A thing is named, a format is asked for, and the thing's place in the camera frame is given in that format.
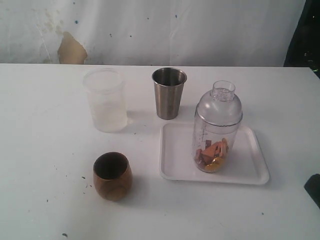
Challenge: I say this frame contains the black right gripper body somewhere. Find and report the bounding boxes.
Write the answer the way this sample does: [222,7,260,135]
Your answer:
[304,173,320,208]

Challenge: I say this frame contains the gold coins and brown cubes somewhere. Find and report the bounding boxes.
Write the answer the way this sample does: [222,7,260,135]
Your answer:
[193,137,230,174]

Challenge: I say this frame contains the clear plastic shaker cup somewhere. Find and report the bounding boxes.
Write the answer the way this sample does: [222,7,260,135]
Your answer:
[192,116,240,174]

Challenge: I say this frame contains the clear dome shaker lid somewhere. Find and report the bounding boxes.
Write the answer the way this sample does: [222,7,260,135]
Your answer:
[195,80,243,127]

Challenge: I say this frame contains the stainless steel cup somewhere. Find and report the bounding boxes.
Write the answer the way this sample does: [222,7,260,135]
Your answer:
[151,67,187,120]

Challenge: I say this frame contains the brown wooden cup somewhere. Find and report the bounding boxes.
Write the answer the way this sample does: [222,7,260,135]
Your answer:
[93,152,133,202]

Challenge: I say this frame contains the white rectangular tray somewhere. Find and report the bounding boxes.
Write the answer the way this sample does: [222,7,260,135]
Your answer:
[159,122,270,185]

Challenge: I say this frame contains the dark curtain at right edge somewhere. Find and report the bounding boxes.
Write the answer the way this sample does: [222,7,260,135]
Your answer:
[283,0,320,77]

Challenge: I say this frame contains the translucent plastic container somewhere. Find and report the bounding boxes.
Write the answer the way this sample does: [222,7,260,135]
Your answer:
[83,67,128,133]

